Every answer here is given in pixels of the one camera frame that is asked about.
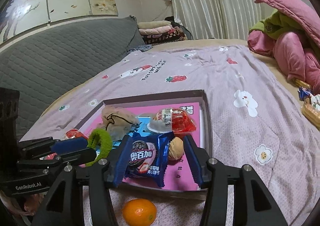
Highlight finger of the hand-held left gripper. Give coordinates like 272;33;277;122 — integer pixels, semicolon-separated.
16;148;97;170
19;137;88;154

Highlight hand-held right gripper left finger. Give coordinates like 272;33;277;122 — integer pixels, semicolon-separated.
31;136;129;226

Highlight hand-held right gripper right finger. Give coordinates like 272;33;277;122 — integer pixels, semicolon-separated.
183;135;288;226

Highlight red and white toy egg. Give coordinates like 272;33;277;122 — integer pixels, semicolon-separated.
149;107;197;133
61;129;88;141

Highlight walnut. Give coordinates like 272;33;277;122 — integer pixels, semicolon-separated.
167;137;185;161

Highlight shallow box with pink bottom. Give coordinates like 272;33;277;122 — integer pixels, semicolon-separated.
19;89;214;193

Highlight green fuzzy hair scrunchie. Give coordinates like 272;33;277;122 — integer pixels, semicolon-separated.
85;128;113;166

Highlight blue cookie packet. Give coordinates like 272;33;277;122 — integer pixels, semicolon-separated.
114;131;175;188

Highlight orange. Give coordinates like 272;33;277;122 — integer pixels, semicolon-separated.
122;198;157;226

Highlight printed pink bed sheet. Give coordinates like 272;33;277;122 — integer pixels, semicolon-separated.
19;44;320;226

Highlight grey quilted headboard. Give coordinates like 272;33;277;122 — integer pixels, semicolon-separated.
0;16;145;139

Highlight blue patterned cloth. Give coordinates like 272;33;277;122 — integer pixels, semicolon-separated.
126;44;153;54

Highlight dark patterned folded blanket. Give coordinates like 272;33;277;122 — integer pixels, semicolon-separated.
142;28;192;45

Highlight wicker basket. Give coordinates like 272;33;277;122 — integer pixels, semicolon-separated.
297;79;320;130

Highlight blue wrapped candy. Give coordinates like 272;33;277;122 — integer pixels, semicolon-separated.
297;86;312;100

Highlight pink folded blanket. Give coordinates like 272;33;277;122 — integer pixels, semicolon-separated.
139;26;175;35

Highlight white candy wrappers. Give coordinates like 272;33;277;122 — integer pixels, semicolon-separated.
310;94;320;111

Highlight dark cloth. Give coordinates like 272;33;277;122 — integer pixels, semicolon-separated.
165;16;183;27

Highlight beige folded blanket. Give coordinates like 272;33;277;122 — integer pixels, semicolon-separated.
137;20;172;30

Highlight pink quilt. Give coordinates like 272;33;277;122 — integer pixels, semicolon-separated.
247;0;320;95

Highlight green blanket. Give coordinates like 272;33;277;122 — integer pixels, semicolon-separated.
249;9;307;40

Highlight white curtain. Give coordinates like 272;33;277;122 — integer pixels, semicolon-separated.
161;0;278;41

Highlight black hair tie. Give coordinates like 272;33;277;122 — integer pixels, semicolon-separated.
104;113;133;124

